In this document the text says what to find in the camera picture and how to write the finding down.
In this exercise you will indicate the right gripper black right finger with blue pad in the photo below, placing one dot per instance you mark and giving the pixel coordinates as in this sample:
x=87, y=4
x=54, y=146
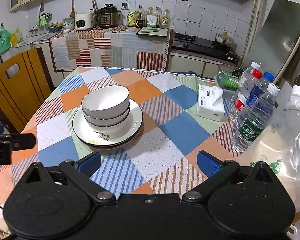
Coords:
x=218, y=173

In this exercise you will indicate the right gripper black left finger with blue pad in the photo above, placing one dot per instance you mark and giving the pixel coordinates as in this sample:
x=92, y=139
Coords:
x=79, y=174

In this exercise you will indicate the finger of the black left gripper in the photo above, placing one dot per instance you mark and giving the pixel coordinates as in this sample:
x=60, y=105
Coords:
x=23, y=141

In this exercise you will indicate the white plate black rim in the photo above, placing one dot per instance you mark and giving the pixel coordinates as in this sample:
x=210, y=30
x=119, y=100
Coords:
x=107, y=137

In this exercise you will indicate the white ribbed bowl black rim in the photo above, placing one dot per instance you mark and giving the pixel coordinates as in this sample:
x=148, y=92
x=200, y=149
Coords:
x=106, y=102

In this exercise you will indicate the pink rabbit lovely bear plate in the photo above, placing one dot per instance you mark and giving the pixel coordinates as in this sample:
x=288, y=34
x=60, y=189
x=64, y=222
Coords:
x=136, y=135

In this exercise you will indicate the patchwork table cloth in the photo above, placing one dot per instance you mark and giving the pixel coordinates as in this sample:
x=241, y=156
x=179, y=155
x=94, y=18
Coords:
x=153, y=151

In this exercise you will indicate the yellow wooden chair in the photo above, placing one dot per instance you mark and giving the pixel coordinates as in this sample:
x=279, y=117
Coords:
x=25, y=83

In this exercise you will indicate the white tissue pack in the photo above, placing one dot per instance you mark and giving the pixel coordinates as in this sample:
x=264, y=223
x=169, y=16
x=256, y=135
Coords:
x=210, y=103

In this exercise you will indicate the green label water bottle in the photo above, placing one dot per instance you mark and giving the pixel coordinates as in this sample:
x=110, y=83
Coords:
x=257, y=119

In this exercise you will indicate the red cap water bottle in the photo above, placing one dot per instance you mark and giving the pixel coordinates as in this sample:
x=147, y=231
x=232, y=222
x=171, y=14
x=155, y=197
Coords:
x=243, y=94

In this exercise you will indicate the green dish basket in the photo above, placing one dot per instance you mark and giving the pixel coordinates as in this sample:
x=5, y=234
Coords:
x=228, y=76

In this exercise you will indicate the blue cap water bottle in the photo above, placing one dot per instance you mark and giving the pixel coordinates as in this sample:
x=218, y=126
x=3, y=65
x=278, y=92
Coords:
x=258, y=88

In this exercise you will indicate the white cap water bottle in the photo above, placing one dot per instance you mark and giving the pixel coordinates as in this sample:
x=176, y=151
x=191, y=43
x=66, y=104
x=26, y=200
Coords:
x=247, y=73

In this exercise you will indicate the green plastic bag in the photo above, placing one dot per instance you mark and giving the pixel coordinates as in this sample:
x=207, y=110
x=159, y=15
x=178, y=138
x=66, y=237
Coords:
x=5, y=43

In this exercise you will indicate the white cap plastic jug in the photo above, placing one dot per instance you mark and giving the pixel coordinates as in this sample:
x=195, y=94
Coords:
x=293, y=104

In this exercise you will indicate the striped counter cloth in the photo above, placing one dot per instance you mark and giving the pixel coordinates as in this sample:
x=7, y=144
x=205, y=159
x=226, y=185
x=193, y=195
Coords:
x=114, y=47

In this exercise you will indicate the black gas stove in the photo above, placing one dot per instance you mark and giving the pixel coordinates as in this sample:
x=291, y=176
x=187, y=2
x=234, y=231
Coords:
x=204, y=47

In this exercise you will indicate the white cooking pot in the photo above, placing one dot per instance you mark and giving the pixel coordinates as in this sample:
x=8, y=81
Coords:
x=224, y=38

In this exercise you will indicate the white rice cooker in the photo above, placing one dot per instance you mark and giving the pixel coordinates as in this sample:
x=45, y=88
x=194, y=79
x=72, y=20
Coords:
x=85, y=21

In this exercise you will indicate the cutting board on counter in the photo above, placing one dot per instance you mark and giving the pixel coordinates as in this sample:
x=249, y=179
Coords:
x=151, y=31

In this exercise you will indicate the dark electric pressure cooker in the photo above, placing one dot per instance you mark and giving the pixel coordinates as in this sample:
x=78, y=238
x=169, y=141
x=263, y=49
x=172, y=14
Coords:
x=107, y=16

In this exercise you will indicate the yellow oil bottle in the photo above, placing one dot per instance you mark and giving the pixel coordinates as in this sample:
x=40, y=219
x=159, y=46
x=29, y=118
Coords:
x=140, y=19

